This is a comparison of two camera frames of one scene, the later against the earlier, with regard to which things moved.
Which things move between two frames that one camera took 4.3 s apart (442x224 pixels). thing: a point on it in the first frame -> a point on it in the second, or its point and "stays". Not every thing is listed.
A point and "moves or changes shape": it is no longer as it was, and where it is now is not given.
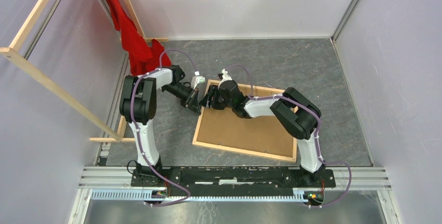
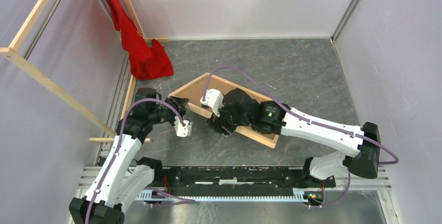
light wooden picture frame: [261, 154] -> [193, 92]
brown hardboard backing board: [264, 133] moves or changes shape
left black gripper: [192, 102] -> [178, 103]
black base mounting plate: [266, 177] stays
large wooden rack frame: [14, 55] stays
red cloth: [144, 54] stays
